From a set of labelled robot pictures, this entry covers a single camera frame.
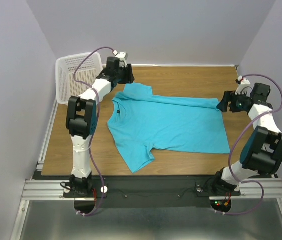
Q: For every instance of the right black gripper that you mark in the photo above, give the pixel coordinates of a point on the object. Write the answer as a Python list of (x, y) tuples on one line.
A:
[(229, 96)]

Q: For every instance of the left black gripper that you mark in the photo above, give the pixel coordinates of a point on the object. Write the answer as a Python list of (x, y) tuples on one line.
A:
[(128, 77)]

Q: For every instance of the turquoise t-shirt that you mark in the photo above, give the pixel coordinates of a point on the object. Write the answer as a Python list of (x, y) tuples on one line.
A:
[(142, 121)]

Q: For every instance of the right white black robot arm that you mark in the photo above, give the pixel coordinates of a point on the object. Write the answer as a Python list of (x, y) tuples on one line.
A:
[(262, 154)]

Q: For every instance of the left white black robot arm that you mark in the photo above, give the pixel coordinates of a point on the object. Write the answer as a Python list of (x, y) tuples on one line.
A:
[(82, 116)]

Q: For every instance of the white perforated plastic basket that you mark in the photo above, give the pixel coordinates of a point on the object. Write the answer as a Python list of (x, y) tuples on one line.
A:
[(72, 74)]

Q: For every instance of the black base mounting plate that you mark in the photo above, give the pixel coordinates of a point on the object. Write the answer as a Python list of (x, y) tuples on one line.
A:
[(172, 191)]

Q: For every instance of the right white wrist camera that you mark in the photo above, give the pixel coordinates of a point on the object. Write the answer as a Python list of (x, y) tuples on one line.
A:
[(243, 85)]

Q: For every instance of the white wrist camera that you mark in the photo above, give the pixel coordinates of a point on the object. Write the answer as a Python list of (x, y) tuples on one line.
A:
[(243, 85), (122, 56)]

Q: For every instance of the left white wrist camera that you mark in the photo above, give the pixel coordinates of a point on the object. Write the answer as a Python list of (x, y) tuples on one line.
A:
[(122, 56)]

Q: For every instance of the aluminium extrusion frame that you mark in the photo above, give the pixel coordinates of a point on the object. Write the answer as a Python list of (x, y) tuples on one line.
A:
[(44, 214)]

